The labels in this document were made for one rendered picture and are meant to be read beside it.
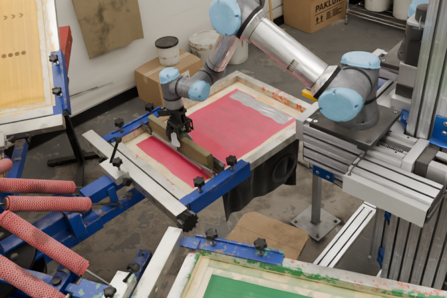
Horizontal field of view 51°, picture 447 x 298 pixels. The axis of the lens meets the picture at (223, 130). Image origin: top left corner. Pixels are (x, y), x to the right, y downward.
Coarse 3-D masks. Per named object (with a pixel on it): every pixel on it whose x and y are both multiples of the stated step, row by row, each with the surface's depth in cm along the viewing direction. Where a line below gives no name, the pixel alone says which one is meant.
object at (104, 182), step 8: (104, 176) 177; (88, 184) 174; (96, 184) 173; (104, 184) 173; (112, 184) 174; (120, 184) 177; (80, 192) 171; (88, 192) 170; (96, 192) 170; (104, 192) 173; (96, 200) 172
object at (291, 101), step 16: (224, 80) 235; (240, 80) 238; (256, 80) 232; (208, 96) 231; (272, 96) 224; (288, 96) 218; (112, 144) 201; (272, 144) 191; (288, 144) 195; (144, 160) 190; (256, 160) 184; (160, 176) 181; (176, 192) 173
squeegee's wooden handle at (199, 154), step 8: (152, 120) 200; (160, 120) 199; (152, 128) 204; (160, 128) 197; (184, 136) 188; (184, 144) 186; (192, 144) 183; (184, 152) 190; (192, 152) 184; (200, 152) 179; (208, 152) 178; (200, 160) 182; (208, 160) 178
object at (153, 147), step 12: (228, 96) 230; (252, 96) 227; (204, 108) 223; (252, 108) 219; (192, 120) 216; (192, 132) 208; (144, 144) 205; (156, 144) 204; (156, 156) 197; (168, 156) 196
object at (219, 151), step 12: (264, 132) 203; (276, 132) 203; (204, 144) 201; (216, 144) 200; (252, 144) 198; (180, 156) 196; (216, 156) 193; (228, 156) 193; (240, 156) 192; (168, 168) 190; (180, 168) 189; (192, 168) 189; (192, 180) 183; (204, 180) 182
